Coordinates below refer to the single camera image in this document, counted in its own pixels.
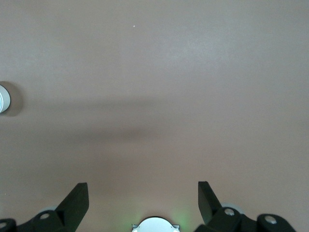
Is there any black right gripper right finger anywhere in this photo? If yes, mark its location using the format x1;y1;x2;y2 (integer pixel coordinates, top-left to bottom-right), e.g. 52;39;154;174
194;180;296;232

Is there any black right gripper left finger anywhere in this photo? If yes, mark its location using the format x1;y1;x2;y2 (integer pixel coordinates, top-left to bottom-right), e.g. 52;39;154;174
0;182;89;232

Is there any white bowl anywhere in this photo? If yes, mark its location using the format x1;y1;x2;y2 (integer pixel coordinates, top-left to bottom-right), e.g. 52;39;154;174
0;84;12;114

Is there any brown table cloth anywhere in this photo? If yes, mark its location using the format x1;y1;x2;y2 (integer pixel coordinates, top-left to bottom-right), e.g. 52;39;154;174
0;0;309;232

